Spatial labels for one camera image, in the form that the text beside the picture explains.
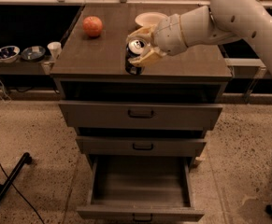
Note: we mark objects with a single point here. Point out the top grey drawer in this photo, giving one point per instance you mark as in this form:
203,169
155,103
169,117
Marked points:
141,116

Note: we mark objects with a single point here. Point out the white bowl on counter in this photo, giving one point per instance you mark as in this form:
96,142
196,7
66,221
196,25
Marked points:
149,18

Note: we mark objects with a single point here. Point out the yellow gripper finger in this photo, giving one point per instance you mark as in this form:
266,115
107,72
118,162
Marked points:
149,56
144,34

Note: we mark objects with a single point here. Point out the dark pepsi can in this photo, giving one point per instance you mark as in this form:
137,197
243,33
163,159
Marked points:
134,48

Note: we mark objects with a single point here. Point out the black stand leg left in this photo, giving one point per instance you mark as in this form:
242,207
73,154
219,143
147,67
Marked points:
25,159

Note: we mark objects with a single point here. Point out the red apple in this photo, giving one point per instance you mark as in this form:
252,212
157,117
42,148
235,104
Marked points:
92,26

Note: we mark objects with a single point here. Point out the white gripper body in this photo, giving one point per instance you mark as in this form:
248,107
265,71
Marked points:
169,34

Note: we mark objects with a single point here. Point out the dark blue bowl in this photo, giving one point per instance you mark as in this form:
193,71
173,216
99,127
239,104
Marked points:
33,54

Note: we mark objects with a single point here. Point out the white paper cup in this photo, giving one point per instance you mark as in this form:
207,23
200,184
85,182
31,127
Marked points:
55,49

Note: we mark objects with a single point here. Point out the middle grey drawer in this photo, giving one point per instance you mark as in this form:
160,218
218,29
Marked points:
141,146

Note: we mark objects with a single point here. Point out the grey side shelf right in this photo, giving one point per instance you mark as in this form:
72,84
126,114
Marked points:
247,68

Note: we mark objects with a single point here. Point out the blue white bowl left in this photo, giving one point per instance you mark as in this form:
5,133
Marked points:
9,54

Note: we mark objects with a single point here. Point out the grey drawer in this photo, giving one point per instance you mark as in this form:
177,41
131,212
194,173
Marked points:
141,116
141,146
140,189

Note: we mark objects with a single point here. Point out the bottom grey drawer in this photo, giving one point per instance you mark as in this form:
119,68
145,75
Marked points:
140,189

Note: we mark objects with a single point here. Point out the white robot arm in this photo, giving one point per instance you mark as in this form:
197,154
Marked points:
222,21

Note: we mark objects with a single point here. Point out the grey side shelf left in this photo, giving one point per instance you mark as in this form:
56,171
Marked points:
22,67

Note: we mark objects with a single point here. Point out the grey side shelf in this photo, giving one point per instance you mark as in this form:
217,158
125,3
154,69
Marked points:
22,67
247,68

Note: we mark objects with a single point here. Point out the grey drawer cabinet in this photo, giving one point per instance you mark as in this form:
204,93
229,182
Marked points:
93,70

